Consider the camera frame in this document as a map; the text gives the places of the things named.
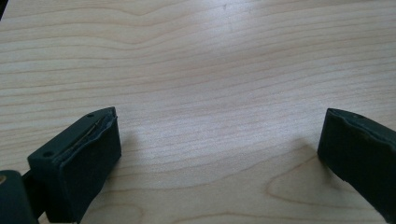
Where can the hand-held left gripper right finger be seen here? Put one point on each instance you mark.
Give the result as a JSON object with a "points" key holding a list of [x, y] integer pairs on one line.
{"points": [[358, 152]]}

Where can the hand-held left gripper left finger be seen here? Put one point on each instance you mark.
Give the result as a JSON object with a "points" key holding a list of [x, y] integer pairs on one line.
{"points": [[84, 168]]}

